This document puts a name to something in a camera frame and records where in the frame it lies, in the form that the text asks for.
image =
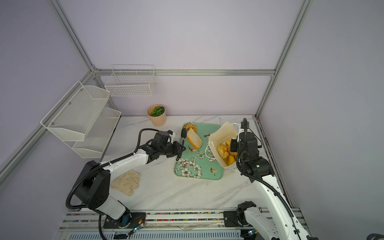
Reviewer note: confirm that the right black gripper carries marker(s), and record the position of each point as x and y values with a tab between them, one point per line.
232	142

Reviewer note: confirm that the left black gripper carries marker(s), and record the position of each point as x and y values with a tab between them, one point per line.
177	150

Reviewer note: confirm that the black metal tongs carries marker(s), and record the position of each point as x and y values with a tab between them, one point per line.
181	147

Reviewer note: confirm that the fake toast slice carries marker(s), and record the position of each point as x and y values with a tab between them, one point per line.
194	138

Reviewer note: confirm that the yellow ridged fake croissant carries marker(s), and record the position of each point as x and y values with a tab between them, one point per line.
232	156

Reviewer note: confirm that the orange fake donut bread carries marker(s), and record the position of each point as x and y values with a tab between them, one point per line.
191	127

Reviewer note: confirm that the white paper bag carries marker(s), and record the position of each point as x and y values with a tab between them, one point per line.
219	138

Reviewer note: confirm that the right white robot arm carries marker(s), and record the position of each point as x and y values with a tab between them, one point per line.
284	224

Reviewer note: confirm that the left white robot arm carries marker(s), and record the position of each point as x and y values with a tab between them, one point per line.
92	188

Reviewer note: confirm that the green floral tray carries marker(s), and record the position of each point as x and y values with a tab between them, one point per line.
199	163

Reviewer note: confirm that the potted green plant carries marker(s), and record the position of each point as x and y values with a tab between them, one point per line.
157	115

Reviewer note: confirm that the white two-tier mesh shelf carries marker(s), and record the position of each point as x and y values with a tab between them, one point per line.
83	121

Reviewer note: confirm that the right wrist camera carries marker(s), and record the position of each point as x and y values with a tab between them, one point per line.
243	131

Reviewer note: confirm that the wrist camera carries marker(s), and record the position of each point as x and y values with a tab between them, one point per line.
171	135
243	131

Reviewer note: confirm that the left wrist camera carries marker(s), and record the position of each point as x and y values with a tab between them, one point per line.
171	135

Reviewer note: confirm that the white wire basket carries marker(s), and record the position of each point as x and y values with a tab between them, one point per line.
132	81

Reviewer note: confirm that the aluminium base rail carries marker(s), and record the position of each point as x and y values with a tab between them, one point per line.
165	220

